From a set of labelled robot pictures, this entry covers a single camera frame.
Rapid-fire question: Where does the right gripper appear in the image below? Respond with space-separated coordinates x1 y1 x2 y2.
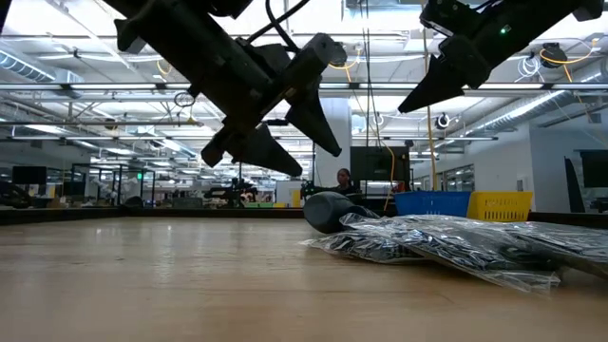
397 0 604 115

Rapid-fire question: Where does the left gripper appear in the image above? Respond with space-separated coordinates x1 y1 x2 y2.
113 9 349 179

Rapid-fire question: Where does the grey toiletry bottle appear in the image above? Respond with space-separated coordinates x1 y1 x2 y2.
302 191 381 235

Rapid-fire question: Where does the person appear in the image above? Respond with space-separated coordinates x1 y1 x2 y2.
332 167 366 206

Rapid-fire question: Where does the blue plastic basket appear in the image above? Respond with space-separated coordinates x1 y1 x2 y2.
392 190 472 219

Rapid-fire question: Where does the yellow plastic basket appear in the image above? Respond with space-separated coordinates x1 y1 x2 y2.
466 190 534 222

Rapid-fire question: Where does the yellow cable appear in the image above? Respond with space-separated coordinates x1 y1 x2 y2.
421 23 439 192

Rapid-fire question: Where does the black wall monitor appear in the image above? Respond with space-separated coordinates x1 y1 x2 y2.
350 145 411 182

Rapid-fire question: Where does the left gripper cable loop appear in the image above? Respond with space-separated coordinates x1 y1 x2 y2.
246 0 313 53

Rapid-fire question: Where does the background black frame cell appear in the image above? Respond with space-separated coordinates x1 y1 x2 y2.
70 162 157 209

